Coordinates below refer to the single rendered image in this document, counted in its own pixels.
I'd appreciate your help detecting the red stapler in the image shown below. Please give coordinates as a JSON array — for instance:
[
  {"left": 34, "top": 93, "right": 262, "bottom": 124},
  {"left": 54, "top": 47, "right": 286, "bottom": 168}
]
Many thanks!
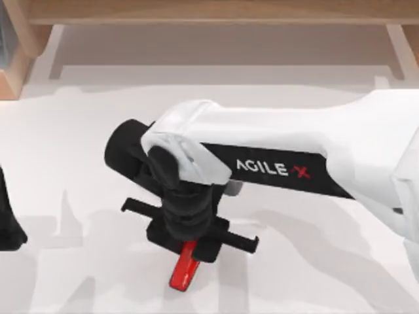
[{"left": 168, "top": 241, "right": 202, "bottom": 292}]

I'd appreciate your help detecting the pale grey rounded box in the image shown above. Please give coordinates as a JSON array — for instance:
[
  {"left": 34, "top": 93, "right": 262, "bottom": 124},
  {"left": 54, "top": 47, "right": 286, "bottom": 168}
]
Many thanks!
[{"left": 225, "top": 179, "right": 244, "bottom": 198}]

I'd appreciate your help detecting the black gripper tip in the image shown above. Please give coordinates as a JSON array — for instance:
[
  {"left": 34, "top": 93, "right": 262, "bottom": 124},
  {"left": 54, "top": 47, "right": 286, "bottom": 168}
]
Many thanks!
[{"left": 0, "top": 166, "right": 29, "bottom": 252}]

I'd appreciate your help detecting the wooden shelf unit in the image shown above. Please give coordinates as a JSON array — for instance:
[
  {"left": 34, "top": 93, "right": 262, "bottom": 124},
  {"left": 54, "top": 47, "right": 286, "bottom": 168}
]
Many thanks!
[{"left": 0, "top": 0, "right": 419, "bottom": 101}]

